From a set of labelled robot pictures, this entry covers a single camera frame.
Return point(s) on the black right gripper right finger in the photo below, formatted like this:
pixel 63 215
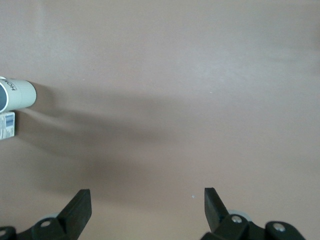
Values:
pixel 216 215

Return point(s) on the blue milk carton green cap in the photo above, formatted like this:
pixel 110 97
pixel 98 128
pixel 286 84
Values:
pixel 7 126

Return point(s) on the white mug with black lettering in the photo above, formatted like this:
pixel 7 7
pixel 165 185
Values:
pixel 23 96

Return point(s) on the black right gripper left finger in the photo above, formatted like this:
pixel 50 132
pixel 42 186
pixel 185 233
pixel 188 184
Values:
pixel 75 212

